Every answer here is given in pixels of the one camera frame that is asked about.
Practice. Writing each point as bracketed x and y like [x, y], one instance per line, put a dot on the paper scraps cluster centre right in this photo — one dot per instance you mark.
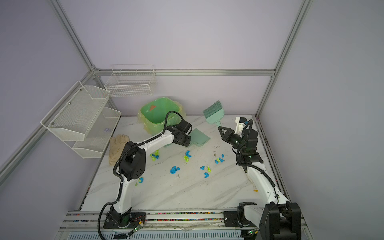
[207, 170]

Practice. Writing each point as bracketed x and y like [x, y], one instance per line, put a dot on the robot right arm white black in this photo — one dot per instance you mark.
[276, 218]

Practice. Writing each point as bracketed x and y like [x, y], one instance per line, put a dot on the blue paper scrap centre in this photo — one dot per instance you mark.
[174, 169]

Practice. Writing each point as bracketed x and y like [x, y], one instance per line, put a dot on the white wire basket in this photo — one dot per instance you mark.
[131, 81]

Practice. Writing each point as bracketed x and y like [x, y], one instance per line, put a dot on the green hand brush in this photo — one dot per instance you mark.
[214, 114]

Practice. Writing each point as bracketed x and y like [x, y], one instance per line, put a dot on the white slotted cable duct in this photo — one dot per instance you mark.
[177, 235]

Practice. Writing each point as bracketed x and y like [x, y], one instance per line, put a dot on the beige glove left side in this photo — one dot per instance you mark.
[117, 145]

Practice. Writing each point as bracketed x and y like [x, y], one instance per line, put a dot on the paper scraps cluster centre top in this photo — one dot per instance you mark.
[187, 156]

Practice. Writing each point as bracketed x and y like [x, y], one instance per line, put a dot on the paper scraps cluster far left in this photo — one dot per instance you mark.
[139, 181]

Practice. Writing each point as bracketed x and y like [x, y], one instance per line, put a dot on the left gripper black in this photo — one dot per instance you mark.
[187, 143]

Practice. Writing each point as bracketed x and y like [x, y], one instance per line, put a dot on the aluminium front rail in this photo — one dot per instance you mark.
[183, 220]

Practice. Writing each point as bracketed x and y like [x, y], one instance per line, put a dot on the green trash bin with bag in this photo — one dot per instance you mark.
[152, 115]

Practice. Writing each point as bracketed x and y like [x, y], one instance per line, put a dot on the white mesh two-tier shelf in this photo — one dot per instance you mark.
[83, 121]

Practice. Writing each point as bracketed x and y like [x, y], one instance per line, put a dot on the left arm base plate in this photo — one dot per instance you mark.
[126, 221]

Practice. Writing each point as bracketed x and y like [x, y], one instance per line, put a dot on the green plastic dustpan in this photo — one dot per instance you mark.
[198, 138]

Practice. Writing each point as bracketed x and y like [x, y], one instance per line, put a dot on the white knit glove right side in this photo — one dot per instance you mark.
[253, 181]

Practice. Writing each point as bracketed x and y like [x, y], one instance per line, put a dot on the paper scraps cluster upper left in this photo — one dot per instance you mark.
[155, 155]

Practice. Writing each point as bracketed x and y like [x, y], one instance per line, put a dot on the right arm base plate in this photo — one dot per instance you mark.
[232, 219]

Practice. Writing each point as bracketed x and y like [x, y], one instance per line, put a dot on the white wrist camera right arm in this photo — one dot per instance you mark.
[241, 123]

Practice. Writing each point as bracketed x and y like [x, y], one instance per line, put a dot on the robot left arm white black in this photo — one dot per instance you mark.
[131, 165]

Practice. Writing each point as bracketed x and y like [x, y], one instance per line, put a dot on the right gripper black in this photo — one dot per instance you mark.
[228, 135]

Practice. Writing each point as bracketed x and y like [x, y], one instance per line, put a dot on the paper scraps cluster near brush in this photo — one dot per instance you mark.
[220, 159]

